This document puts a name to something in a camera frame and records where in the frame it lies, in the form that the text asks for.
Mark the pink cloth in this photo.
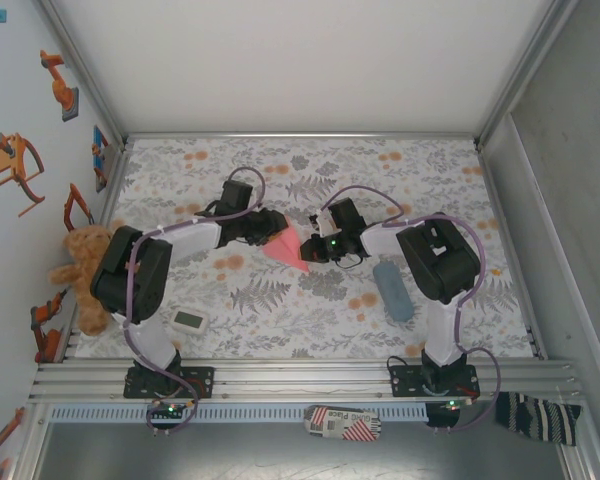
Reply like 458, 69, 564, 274
261, 216, 312, 274

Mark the floral printed tablecloth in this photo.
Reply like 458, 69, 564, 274
74, 137, 537, 360

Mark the blue-grey case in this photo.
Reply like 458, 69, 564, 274
371, 261, 415, 324

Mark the white digital timer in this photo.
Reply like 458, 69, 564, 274
169, 305, 212, 334

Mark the red white printed pouch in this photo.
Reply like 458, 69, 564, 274
303, 404, 383, 443

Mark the brown teddy bear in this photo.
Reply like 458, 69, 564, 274
47, 224, 117, 338

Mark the black white striped sock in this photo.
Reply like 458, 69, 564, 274
494, 391, 583, 448

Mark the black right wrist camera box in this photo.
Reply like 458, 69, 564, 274
311, 197, 367, 236

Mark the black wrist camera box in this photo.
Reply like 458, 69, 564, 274
220, 179, 256, 214
311, 197, 367, 236

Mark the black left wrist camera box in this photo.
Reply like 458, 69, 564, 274
220, 179, 256, 214

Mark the aluminium extrusion frame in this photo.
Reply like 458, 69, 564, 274
27, 0, 600, 480

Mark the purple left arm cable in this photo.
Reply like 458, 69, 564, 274
121, 166, 269, 437

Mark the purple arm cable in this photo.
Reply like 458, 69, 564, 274
319, 184, 504, 434
121, 166, 269, 437

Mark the thin black cable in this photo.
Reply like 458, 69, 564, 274
386, 355, 427, 382

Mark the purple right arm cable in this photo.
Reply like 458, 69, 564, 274
319, 184, 504, 434

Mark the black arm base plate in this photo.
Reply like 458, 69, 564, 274
388, 364, 480, 399
123, 365, 217, 400

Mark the white slotted cable duct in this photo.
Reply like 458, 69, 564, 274
48, 403, 429, 423

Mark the blue orange machine wall sticker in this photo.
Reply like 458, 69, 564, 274
91, 124, 114, 194

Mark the orange gripper claw wall sticker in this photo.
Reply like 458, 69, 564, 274
0, 131, 47, 218

